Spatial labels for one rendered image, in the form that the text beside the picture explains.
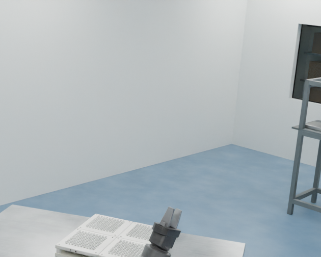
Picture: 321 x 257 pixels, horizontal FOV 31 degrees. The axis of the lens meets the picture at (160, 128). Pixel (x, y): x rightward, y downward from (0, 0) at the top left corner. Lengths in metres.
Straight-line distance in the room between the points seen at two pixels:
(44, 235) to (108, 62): 3.72
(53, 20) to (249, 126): 3.99
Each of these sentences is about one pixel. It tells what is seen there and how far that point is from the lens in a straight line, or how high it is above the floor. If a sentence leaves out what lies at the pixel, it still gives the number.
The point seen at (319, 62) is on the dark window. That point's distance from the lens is 8.55.
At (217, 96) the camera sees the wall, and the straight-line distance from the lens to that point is 8.70.
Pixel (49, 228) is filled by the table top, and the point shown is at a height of 0.89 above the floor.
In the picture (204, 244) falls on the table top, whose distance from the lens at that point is 3.45.
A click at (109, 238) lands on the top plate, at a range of 3.24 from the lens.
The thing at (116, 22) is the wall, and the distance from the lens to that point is 6.88.
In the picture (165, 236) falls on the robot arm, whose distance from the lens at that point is 1.84.
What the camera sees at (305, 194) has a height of 0.18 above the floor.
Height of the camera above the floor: 2.32
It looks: 14 degrees down
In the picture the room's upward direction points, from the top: 5 degrees clockwise
